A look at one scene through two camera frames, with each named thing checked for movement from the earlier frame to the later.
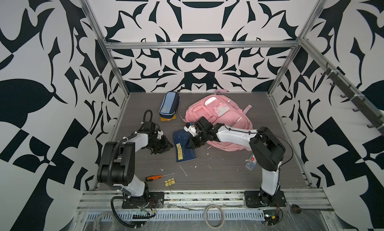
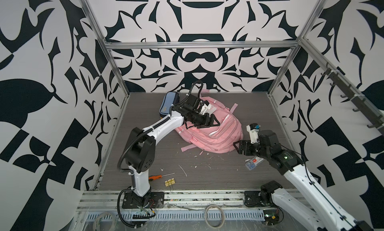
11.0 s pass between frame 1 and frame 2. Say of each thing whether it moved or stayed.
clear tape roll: stayed
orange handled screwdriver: stayed
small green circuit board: stayed
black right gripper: moved
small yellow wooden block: stayed
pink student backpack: moved
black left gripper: moved
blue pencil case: stayed
